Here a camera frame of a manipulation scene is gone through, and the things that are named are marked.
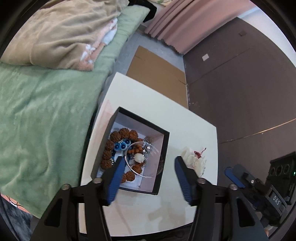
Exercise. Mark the beige comforter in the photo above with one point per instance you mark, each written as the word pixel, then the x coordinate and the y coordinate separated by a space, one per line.
pixel 65 35

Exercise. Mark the black jewelry box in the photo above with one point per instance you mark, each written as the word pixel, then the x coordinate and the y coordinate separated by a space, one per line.
pixel 141 144

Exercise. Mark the pink right curtain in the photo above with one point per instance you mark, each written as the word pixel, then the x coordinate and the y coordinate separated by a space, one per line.
pixel 184 24

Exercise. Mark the white wall socket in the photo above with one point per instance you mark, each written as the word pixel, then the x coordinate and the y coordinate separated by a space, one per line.
pixel 205 57

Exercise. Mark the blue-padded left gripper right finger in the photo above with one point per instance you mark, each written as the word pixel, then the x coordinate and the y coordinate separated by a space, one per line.
pixel 222 213

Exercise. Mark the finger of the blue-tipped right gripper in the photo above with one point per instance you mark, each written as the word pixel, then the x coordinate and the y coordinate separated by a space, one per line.
pixel 230 175

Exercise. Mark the black device with green light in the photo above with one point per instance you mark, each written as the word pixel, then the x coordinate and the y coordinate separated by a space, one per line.
pixel 281 176

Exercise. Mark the flat brown cardboard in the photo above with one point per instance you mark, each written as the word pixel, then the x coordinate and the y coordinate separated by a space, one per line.
pixel 155 72

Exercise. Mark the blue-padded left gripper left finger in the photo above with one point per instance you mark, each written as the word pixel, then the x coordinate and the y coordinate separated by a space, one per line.
pixel 60 220

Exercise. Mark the green bed sheet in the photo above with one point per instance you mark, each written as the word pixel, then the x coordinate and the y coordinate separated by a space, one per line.
pixel 46 120

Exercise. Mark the white organza pouch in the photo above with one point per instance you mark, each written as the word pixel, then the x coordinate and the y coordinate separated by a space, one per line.
pixel 198 165

